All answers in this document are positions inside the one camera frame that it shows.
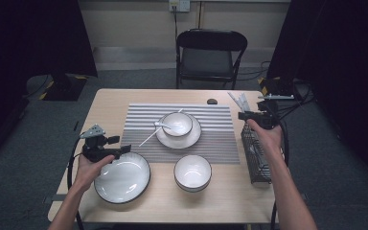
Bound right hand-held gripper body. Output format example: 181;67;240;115
256;94;296;130

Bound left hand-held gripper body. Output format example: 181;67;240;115
79;124;123;164

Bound bundle of white chopsticks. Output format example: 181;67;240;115
227;91;253;113

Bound white plastic chopstick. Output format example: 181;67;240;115
138;108;184;148

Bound white plate black rim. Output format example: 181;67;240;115
155;113;202;150
93;151;151;205

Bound black wire basket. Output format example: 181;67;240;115
240;123;273;185

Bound white bowl black rim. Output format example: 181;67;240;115
161;111;195;139
173;154;213;194

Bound person's right hand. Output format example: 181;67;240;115
246;119;285;159

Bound person's left hand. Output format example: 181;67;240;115
72;153;116;194

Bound black stand base striped tape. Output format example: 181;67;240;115
39;74;88;103
258;76;301;103

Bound grey striped placemat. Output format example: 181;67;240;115
119;103;241;165

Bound black folding chair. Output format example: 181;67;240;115
175;28;248;90

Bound black curtain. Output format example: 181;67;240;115
0;0;99;167
266;0;368;183

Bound left hand-held gripper cable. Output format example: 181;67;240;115
66;137;85;230

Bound black floor cables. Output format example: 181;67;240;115
267;80;315;127
236;60;272;81

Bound black floor cable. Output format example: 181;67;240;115
22;75;51;99

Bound thin vertical wall conduit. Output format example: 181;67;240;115
196;1;203;30

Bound black socket power cord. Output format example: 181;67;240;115
172;6;179;42

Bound white wall socket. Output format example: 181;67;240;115
168;0;191;13

